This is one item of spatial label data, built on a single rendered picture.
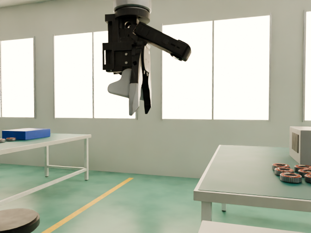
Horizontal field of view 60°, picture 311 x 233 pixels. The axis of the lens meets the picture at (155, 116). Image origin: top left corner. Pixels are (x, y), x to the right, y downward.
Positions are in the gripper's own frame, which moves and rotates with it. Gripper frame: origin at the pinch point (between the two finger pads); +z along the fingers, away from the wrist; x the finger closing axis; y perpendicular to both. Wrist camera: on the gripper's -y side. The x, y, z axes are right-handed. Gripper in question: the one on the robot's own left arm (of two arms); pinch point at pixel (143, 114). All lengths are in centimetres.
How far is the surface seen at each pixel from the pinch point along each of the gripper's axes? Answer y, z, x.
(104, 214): 91, 115, -230
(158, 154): 57, 80, -412
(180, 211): 9, 116, -252
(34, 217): 79, 59, -83
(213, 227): -16, 41, -43
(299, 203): -57, 42, -77
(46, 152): 244, 73, -371
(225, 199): -24, 44, -82
